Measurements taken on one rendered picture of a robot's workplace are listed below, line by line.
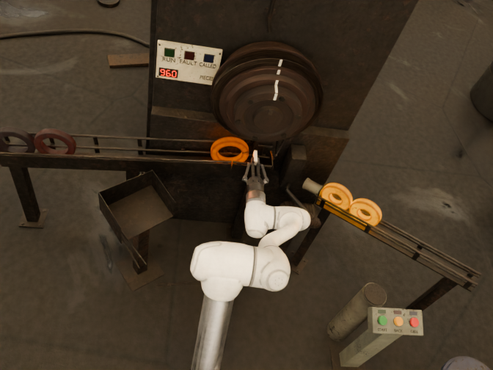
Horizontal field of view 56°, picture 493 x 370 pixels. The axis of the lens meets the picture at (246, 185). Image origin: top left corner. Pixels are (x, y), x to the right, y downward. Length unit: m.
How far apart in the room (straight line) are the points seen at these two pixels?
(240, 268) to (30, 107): 2.32
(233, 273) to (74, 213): 1.59
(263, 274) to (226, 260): 0.12
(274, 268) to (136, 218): 0.87
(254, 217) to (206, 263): 0.60
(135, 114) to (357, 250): 1.77
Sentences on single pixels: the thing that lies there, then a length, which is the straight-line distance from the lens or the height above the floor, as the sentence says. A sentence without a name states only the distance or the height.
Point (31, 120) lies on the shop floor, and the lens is 3.38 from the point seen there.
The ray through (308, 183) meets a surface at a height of 0.69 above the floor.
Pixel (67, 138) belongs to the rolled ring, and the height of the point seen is 0.72.
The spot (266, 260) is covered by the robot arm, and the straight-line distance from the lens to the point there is 1.49.
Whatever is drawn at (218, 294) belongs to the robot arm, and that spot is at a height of 1.04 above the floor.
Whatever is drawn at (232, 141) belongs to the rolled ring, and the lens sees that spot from 2.15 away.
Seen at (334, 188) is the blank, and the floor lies 0.76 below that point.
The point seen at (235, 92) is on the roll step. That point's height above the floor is 1.19.
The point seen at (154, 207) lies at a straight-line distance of 2.17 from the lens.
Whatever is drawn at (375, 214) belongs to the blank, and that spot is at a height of 0.77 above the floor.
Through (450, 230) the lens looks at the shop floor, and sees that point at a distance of 3.50.
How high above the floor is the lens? 2.42
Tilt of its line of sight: 52 degrees down
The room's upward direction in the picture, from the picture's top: 18 degrees clockwise
